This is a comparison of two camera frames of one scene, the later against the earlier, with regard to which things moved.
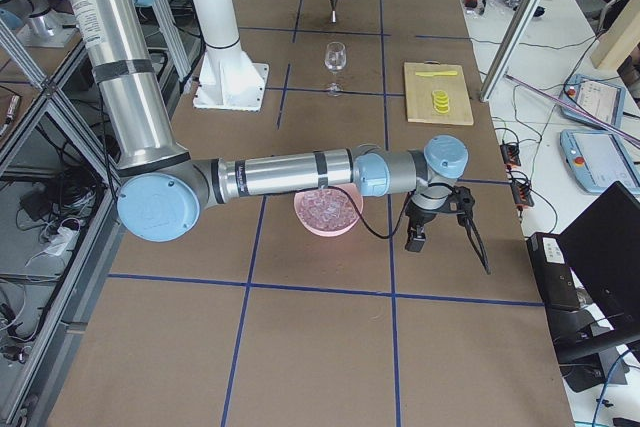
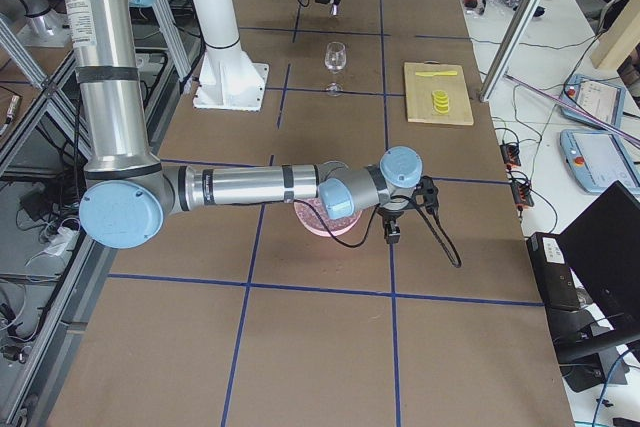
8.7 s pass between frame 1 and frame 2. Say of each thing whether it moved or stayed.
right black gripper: moved
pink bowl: stayed
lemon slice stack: stayed
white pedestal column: stayed
